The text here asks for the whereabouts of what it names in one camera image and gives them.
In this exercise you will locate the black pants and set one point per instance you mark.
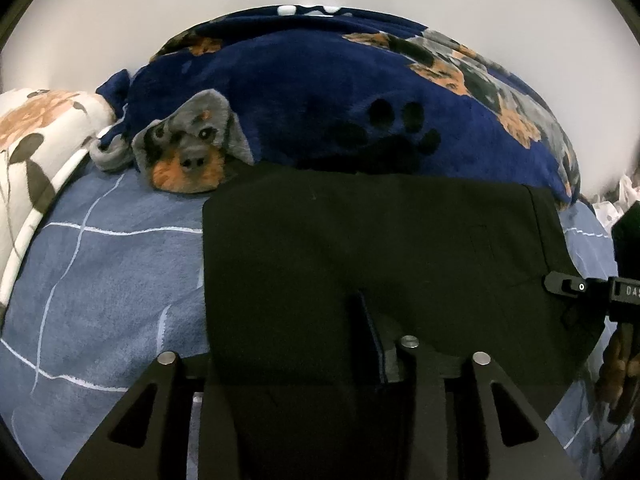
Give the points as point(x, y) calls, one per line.
point(293, 389)

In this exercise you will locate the white dotted cloth pile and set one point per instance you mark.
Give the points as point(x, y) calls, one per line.
point(611, 206)

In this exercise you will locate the white floral pillow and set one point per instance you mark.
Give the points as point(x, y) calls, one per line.
point(43, 140)

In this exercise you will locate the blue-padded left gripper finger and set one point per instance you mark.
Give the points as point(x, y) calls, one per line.
point(394, 341)

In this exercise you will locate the right hand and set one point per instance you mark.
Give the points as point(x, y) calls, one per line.
point(614, 370)

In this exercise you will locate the navy dog-print blanket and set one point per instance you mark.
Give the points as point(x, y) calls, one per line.
point(348, 90)

